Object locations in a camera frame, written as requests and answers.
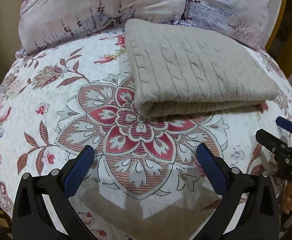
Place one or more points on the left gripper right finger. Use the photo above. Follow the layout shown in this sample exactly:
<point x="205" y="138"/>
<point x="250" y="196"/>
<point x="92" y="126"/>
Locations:
<point x="259" y="218"/>

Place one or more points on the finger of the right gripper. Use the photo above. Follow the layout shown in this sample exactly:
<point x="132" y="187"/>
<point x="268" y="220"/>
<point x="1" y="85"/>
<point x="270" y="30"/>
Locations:
<point x="270" y="142"/>
<point x="284" y="123"/>

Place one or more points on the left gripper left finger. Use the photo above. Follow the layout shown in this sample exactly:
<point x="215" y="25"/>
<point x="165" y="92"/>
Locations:
<point x="31" y="219"/>

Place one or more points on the beige cable-knit sweater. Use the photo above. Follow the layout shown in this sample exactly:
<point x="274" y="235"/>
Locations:
<point x="181" y="70"/>

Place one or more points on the person's right hand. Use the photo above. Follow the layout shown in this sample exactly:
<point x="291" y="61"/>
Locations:
<point x="286" y="205"/>

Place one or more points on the floral bed sheet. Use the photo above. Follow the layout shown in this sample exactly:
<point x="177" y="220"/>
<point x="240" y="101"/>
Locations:
<point x="145" y="182"/>

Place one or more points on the pink pillow lavender print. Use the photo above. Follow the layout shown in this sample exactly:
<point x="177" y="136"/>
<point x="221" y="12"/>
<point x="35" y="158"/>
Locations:
<point x="243" y="20"/>

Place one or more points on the pink pillow plain side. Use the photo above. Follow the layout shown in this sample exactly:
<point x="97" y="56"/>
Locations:
<point x="46" y="22"/>

